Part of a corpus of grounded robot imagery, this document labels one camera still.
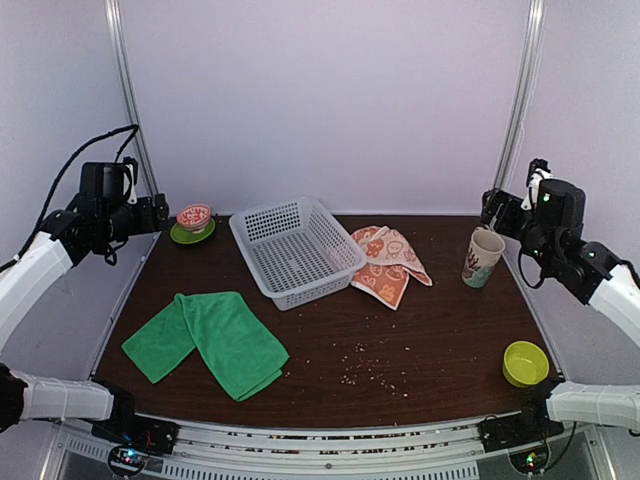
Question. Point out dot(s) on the red patterned ceramic bowl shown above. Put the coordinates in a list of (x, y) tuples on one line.
[(194, 218)]

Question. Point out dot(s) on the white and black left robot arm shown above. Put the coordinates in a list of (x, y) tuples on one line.
[(99, 220)]

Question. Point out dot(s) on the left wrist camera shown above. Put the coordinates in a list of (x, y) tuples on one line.
[(130, 173)]

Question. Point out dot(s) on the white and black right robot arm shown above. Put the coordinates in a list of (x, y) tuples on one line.
[(549, 228)]

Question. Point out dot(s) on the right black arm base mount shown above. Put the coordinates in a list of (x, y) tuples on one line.
[(530, 425)]

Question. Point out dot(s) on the front aluminium rail base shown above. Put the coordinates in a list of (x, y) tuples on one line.
[(446, 450)]

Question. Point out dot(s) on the green saucer plate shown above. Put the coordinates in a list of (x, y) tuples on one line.
[(181, 236)]

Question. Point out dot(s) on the green microfiber towel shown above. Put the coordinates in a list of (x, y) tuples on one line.
[(237, 348)]

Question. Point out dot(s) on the cream patterned ceramic mug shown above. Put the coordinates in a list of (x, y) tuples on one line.
[(484, 252)]

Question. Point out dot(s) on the white plastic mesh basket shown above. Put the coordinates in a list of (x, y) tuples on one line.
[(296, 251)]

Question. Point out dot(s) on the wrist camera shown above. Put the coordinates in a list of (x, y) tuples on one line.
[(538, 171), (130, 173)]

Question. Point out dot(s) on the aluminium frame post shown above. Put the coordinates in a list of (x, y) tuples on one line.
[(116, 33), (525, 86)]

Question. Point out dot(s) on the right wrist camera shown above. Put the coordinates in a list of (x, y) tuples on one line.
[(538, 171)]

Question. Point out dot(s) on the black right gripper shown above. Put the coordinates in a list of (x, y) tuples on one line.
[(490, 208)]

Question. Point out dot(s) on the orange bunny pattern towel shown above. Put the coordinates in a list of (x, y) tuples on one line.
[(390, 264)]

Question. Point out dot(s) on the right aluminium frame post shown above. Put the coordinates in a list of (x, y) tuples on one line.
[(525, 86)]

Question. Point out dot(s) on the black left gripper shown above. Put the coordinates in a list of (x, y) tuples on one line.
[(147, 224)]

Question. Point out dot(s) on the lime green bowl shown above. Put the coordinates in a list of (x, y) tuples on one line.
[(525, 364)]

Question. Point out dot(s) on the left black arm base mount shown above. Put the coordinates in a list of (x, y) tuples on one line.
[(154, 436)]

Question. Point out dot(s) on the left aluminium frame post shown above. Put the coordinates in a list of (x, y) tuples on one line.
[(116, 33)]

